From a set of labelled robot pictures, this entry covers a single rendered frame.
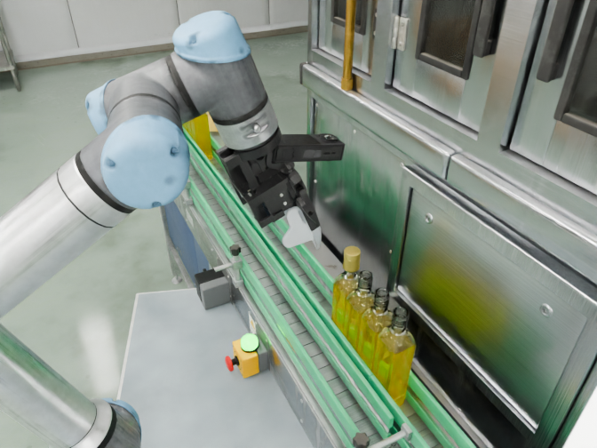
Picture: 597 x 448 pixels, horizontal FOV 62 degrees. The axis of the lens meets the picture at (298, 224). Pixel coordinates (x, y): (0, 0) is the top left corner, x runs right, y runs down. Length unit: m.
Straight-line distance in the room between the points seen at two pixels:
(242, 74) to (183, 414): 0.91
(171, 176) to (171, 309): 1.10
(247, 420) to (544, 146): 0.87
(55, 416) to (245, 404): 0.53
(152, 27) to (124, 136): 6.22
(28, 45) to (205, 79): 6.00
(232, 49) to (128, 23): 6.04
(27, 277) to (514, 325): 0.73
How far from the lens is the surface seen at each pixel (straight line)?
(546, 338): 0.90
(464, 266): 0.97
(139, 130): 0.45
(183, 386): 1.35
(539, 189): 0.84
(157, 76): 0.59
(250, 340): 1.28
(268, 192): 0.67
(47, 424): 0.90
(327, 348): 1.18
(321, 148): 0.69
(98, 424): 0.94
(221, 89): 0.58
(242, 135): 0.62
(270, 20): 7.14
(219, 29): 0.57
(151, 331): 1.49
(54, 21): 6.51
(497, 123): 0.87
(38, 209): 0.51
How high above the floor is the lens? 1.80
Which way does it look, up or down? 35 degrees down
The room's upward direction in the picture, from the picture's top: straight up
